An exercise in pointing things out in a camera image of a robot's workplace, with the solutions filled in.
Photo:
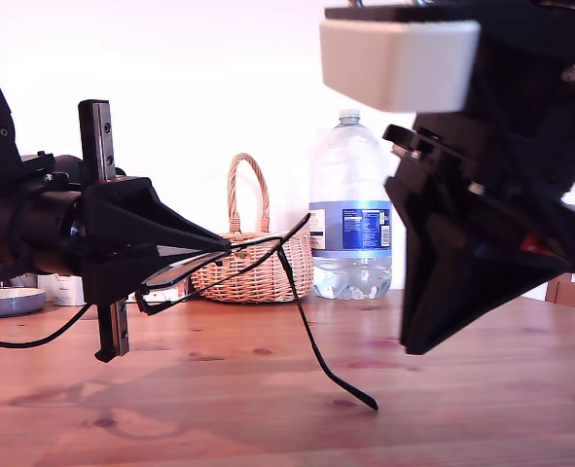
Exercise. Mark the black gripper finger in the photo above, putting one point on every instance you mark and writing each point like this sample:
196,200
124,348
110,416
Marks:
420,272
501,272

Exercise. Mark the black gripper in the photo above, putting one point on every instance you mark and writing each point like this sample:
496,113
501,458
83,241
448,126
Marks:
48,224

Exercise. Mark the black thin-framed eyeglasses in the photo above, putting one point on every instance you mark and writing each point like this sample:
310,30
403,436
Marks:
367,403

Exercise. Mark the white printed carton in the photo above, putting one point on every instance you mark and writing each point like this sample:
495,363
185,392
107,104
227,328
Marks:
65,292

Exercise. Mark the large clear water bottle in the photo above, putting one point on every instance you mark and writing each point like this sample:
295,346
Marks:
350,228

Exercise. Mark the grey round dish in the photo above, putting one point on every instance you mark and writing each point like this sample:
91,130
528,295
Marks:
10,301

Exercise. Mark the arm grey camera box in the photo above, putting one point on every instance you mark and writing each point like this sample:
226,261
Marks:
399,63

